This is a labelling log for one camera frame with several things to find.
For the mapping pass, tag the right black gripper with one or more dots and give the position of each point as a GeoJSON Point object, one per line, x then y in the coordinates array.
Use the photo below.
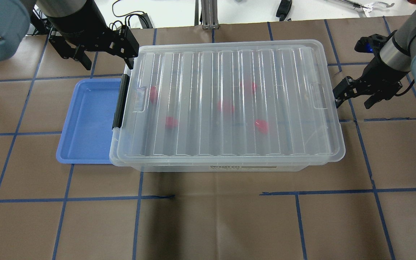
{"type": "Point", "coordinates": [384, 72]}

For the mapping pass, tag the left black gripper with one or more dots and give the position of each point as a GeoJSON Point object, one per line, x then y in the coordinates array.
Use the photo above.
{"type": "Point", "coordinates": [79, 26]}

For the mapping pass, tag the red block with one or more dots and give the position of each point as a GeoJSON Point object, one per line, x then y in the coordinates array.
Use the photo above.
{"type": "Point", "coordinates": [248, 87]}
{"type": "Point", "coordinates": [171, 122]}
{"type": "Point", "coordinates": [262, 126]}
{"type": "Point", "coordinates": [153, 94]}
{"type": "Point", "coordinates": [226, 106]}

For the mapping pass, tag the clear ribbed box lid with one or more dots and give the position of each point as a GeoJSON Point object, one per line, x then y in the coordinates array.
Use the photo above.
{"type": "Point", "coordinates": [229, 101]}

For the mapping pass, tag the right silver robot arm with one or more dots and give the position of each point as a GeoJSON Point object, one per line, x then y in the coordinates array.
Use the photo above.
{"type": "Point", "coordinates": [394, 58]}

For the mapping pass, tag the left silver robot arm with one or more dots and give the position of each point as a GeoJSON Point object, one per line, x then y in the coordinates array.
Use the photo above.
{"type": "Point", "coordinates": [16, 17]}

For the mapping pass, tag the red block in box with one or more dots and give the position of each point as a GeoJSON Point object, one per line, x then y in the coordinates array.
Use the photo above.
{"type": "Point", "coordinates": [153, 94]}

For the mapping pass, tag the clear plastic storage box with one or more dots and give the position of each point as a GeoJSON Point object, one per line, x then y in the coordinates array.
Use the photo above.
{"type": "Point", "coordinates": [222, 164]}

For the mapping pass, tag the blue plastic tray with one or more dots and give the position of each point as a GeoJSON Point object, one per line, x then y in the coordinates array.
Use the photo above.
{"type": "Point", "coordinates": [87, 130]}

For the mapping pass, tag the red block under lid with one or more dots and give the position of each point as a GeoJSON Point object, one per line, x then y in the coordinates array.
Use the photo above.
{"type": "Point", "coordinates": [262, 126]}
{"type": "Point", "coordinates": [226, 106]}
{"type": "Point", "coordinates": [248, 87]}

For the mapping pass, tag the brown paper table cover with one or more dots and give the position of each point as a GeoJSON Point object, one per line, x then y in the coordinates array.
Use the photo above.
{"type": "Point", "coordinates": [362, 207]}

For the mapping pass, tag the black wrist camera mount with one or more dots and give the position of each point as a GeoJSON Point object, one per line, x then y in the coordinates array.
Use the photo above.
{"type": "Point", "coordinates": [372, 44]}

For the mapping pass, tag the black box latch handle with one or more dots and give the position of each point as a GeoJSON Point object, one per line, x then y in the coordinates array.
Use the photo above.
{"type": "Point", "coordinates": [121, 101]}

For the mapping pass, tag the aluminium frame post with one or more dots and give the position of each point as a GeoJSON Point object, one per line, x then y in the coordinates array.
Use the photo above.
{"type": "Point", "coordinates": [206, 14]}

